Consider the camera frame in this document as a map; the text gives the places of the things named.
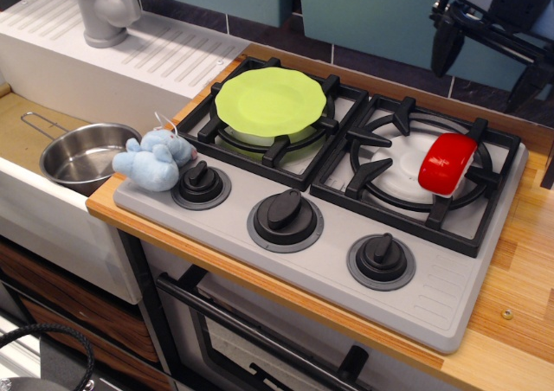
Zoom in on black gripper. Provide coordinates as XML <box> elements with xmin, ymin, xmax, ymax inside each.
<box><xmin>430</xmin><ymin>0</ymin><xmax>553</xmax><ymax>113</ymax></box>

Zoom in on red salmon sushi toy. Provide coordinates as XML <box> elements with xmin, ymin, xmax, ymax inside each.
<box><xmin>418</xmin><ymin>133</ymin><xmax>478</xmax><ymax>197</ymax></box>

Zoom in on black right burner grate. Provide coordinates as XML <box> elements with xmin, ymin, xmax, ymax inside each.
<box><xmin>310</xmin><ymin>95</ymin><xmax>527</xmax><ymax>257</ymax></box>

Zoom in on black burner grate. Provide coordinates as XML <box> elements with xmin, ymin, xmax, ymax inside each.
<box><xmin>177</xmin><ymin>57</ymin><xmax>369</xmax><ymax>190</ymax></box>
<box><xmin>310</xmin><ymin>95</ymin><xmax>527</xmax><ymax>257</ymax></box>

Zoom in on black left burner grate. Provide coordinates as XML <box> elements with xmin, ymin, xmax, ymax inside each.
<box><xmin>177</xmin><ymin>57</ymin><xmax>369</xmax><ymax>190</ymax></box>

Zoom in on green plastic plate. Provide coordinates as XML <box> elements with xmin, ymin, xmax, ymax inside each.
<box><xmin>215</xmin><ymin>67</ymin><xmax>326</xmax><ymax>138</ymax></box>

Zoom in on black right stove knob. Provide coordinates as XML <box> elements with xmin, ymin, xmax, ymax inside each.
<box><xmin>346</xmin><ymin>233</ymin><xmax>416</xmax><ymax>292</ymax></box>

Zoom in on black stove knob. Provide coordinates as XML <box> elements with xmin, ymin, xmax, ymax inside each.
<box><xmin>247</xmin><ymin>189</ymin><xmax>324</xmax><ymax>253</ymax></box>
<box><xmin>346</xmin><ymin>233</ymin><xmax>416</xmax><ymax>292</ymax></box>
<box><xmin>171</xmin><ymin>161</ymin><xmax>232</xmax><ymax>211</ymax></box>

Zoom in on grey toy stove top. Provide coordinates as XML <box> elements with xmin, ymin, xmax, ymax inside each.
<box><xmin>112</xmin><ymin>55</ymin><xmax>530</xmax><ymax>356</ymax></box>

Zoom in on black middle stove knob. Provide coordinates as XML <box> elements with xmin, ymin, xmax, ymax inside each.
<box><xmin>247</xmin><ymin>189</ymin><xmax>324</xmax><ymax>253</ymax></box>

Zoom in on black left stove knob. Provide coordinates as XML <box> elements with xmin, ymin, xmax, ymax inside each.
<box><xmin>171</xmin><ymin>161</ymin><xmax>232</xmax><ymax>211</ymax></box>

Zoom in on white toy sink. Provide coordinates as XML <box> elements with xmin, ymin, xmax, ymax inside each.
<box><xmin>1</xmin><ymin>0</ymin><xmax>248</xmax><ymax>304</ymax></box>

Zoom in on blue plush toy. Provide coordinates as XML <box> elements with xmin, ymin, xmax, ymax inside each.
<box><xmin>112</xmin><ymin>129</ymin><xmax>197</xmax><ymax>192</ymax></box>

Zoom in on grey toy faucet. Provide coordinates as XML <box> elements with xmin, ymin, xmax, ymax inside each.
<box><xmin>77</xmin><ymin>0</ymin><xmax>141</xmax><ymax>48</ymax></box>

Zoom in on stainless steel pot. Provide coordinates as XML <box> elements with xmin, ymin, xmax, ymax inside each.
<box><xmin>21</xmin><ymin>112</ymin><xmax>141</xmax><ymax>196</ymax></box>

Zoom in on wooden drawer front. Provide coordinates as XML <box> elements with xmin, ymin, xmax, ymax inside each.
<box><xmin>1</xmin><ymin>238</ymin><xmax>174</xmax><ymax>390</ymax></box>

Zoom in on black oven door handle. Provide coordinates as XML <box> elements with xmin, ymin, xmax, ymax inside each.
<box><xmin>156</xmin><ymin>266</ymin><xmax>369</xmax><ymax>390</ymax></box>

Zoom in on black braided cable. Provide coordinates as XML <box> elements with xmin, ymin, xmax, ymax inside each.
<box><xmin>0</xmin><ymin>323</ymin><xmax>95</xmax><ymax>391</ymax></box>

